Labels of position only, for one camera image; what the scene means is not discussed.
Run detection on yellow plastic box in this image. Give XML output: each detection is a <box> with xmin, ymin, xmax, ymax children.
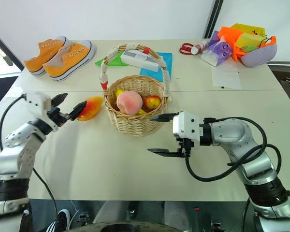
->
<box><xmin>230</xmin><ymin>23</ymin><xmax>267</xmax><ymax>37</ymax></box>

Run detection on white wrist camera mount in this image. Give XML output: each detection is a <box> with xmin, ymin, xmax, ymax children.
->
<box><xmin>24</xmin><ymin>92</ymin><xmax>59</xmax><ymax>132</ymax></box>
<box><xmin>172</xmin><ymin>111</ymin><xmax>202</xmax><ymax>148</ymax></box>

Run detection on orange canvas sneaker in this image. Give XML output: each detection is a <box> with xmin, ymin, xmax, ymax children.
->
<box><xmin>23</xmin><ymin>35</ymin><xmax>70</xmax><ymax>77</ymax></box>
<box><xmin>42</xmin><ymin>40</ymin><xmax>97</xmax><ymax>82</ymax></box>

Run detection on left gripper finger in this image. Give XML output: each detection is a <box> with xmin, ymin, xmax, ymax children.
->
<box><xmin>50</xmin><ymin>93</ymin><xmax>69</xmax><ymax>106</ymax></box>
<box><xmin>69</xmin><ymin>101</ymin><xmax>88</xmax><ymax>121</ymax></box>

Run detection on lavender plastic bowl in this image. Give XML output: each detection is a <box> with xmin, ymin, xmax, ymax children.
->
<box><xmin>240</xmin><ymin>43</ymin><xmax>278</xmax><ymax>67</ymax></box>

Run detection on blue paper sheet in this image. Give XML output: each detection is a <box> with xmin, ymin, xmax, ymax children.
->
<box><xmin>139</xmin><ymin>52</ymin><xmax>174</xmax><ymax>77</ymax></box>

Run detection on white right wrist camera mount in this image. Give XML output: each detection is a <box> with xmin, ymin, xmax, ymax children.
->
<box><xmin>172</xmin><ymin>111</ymin><xmax>202</xmax><ymax>148</ymax></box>

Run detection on yellow cloth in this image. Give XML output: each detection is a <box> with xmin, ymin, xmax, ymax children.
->
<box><xmin>235</xmin><ymin>32</ymin><xmax>263</xmax><ymax>49</ymax></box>

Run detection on thin black cord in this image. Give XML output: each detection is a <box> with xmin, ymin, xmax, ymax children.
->
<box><xmin>252</xmin><ymin>29</ymin><xmax>276</xmax><ymax>48</ymax></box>

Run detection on white tube with red print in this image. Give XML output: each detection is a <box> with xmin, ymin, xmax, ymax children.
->
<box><xmin>191</xmin><ymin>40</ymin><xmax>211</xmax><ymax>55</ymax></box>

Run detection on dark slanted door frame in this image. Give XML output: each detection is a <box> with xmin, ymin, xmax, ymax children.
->
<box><xmin>0</xmin><ymin>26</ymin><xmax>25</xmax><ymax>71</ymax></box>

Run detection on white paper sheet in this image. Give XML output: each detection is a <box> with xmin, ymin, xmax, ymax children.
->
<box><xmin>211</xmin><ymin>62</ymin><xmax>243</xmax><ymax>90</ymax></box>

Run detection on black white striped shoe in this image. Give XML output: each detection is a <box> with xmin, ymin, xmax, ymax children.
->
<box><xmin>46</xmin><ymin>208</ymin><xmax>71</xmax><ymax>232</ymax></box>

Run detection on long white box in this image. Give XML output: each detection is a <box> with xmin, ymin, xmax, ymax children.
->
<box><xmin>120</xmin><ymin>49</ymin><xmax>163</xmax><ymax>73</ymax></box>

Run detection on red scissors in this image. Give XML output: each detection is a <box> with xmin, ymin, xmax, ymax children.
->
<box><xmin>179</xmin><ymin>42</ymin><xmax>195</xmax><ymax>56</ymax></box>

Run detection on green paper sheet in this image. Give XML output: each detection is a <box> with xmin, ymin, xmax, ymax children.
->
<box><xmin>94</xmin><ymin>51</ymin><xmax>130</xmax><ymax>67</ymax></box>

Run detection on green round object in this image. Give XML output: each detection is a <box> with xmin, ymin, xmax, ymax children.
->
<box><xmin>241</xmin><ymin>44</ymin><xmax>259</xmax><ymax>53</ymax></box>

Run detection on wicker basket with handle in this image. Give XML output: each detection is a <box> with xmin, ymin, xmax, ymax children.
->
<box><xmin>99</xmin><ymin>43</ymin><xmax>172</xmax><ymax>138</ymax></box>

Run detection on red yellow mango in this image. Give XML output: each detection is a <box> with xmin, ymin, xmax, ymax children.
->
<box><xmin>76</xmin><ymin>96</ymin><xmax>104</xmax><ymax>122</ymax></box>

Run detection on pink peach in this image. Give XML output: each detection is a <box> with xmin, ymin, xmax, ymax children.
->
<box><xmin>116</xmin><ymin>90</ymin><xmax>144</xmax><ymax>116</ymax></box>

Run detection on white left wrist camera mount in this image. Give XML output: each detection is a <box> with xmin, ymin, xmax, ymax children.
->
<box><xmin>24</xmin><ymin>92</ymin><xmax>59</xmax><ymax>132</ymax></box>

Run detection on yellow banana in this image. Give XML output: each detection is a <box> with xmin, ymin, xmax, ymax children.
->
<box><xmin>115</xmin><ymin>88</ymin><xmax>148</xmax><ymax>116</ymax></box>

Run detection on red yellow apple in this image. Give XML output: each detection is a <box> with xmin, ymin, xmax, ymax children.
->
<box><xmin>143</xmin><ymin>95</ymin><xmax>162</xmax><ymax>112</ymax></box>

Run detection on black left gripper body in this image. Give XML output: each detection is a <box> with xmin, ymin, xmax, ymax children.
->
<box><xmin>47</xmin><ymin>105</ymin><xmax>71</xmax><ymax>127</ymax></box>

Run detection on purple plastic bag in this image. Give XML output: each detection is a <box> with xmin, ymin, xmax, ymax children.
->
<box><xmin>200</xmin><ymin>35</ymin><xmax>235</xmax><ymax>67</ymax></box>

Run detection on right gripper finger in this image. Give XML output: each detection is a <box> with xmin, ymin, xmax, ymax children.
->
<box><xmin>146</xmin><ymin>147</ymin><xmax>185</xmax><ymax>159</ymax></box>
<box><xmin>149</xmin><ymin>112</ymin><xmax>179</xmax><ymax>122</ymax></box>

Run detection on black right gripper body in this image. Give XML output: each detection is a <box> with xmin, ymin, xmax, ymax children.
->
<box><xmin>175</xmin><ymin>137</ymin><xmax>195</xmax><ymax>158</ymax></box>

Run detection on dark brown cabinet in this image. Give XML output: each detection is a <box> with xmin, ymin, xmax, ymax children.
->
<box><xmin>267</xmin><ymin>61</ymin><xmax>290</xmax><ymax>112</ymax></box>

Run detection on black window frame post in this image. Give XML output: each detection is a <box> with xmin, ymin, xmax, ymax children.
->
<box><xmin>203</xmin><ymin>0</ymin><xmax>225</xmax><ymax>39</ymax></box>

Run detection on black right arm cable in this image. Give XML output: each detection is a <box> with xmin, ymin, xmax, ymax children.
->
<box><xmin>183</xmin><ymin>116</ymin><xmax>282</xmax><ymax>182</ymax></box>

